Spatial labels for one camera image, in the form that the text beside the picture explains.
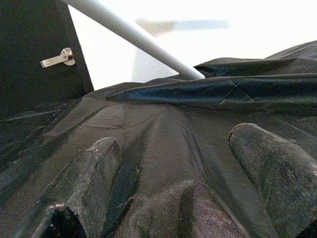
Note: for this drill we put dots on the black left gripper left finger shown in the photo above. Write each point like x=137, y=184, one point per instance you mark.
x=86, y=186

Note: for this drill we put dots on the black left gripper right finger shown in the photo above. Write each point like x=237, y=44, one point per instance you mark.
x=280, y=173

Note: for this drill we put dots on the white plastic table leg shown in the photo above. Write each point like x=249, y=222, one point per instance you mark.
x=136, y=34

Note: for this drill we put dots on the black plastic sheet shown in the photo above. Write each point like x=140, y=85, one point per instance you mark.
x=173, y=124

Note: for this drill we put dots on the black door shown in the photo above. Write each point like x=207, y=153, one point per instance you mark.
x=29, y=29

